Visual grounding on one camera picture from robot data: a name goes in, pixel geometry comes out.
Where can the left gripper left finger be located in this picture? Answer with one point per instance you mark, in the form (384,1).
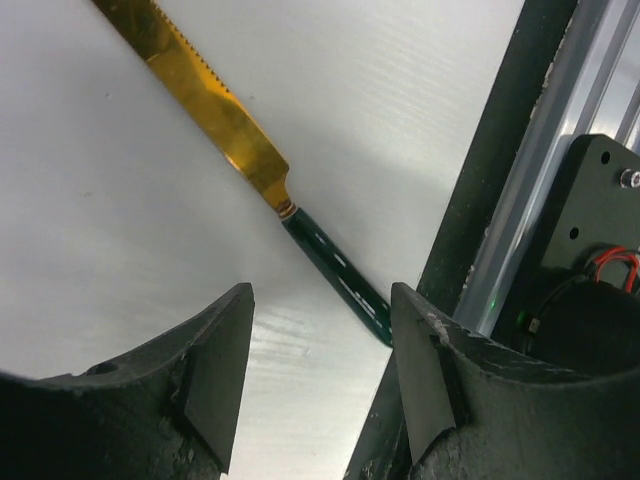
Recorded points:
(167,409)

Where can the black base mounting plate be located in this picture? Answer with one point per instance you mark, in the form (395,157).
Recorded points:
(594,202)

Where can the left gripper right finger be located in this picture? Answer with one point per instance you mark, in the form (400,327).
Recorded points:
(475,409)

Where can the green handled gold knife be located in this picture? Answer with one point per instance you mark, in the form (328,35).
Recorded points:
(220,115)

